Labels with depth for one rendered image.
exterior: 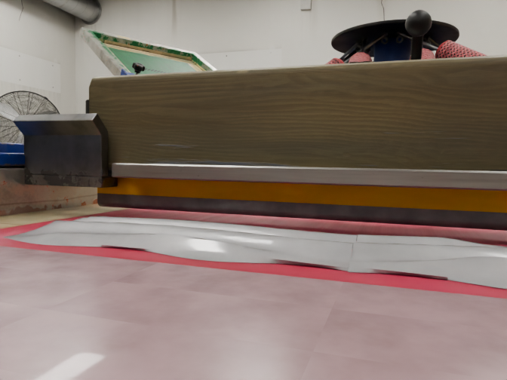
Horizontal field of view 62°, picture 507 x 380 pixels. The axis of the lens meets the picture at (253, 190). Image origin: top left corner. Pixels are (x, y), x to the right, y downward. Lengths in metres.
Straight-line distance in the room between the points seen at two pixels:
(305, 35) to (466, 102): 4.44
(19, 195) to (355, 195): 0.25
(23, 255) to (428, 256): 0.17
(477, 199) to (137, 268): 0.20
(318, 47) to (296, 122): 4.35
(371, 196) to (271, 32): 4.54
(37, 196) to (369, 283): 0.29
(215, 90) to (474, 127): 0.16
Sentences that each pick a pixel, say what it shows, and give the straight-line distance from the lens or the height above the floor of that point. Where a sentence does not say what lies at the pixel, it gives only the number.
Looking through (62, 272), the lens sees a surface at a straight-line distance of 0.17.
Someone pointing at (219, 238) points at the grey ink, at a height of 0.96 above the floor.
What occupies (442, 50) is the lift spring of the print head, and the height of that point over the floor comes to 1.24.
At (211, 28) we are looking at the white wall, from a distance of 5.04.
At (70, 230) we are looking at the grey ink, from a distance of 0.25.
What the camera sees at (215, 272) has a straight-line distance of 0.16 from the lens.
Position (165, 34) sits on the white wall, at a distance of 5.29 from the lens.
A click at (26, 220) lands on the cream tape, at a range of 0.33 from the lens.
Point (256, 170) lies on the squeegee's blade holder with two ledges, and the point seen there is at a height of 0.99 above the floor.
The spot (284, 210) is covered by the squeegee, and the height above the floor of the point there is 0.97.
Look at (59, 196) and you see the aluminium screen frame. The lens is 0.40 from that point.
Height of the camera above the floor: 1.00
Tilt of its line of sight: 4 degrees down
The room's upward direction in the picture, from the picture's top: 1 degrees clockwise
